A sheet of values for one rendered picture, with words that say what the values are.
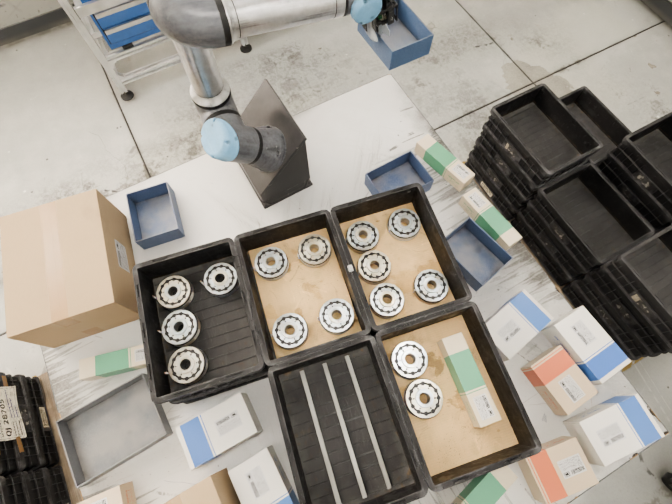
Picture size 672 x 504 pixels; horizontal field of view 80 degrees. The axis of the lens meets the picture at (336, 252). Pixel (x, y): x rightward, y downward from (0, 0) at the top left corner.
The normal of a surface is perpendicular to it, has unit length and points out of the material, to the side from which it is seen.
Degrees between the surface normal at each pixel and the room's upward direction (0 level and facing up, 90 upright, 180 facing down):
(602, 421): 0
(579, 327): 0
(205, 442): 0
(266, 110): 44
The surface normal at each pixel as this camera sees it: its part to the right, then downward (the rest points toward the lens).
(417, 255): -0.01, -0.37
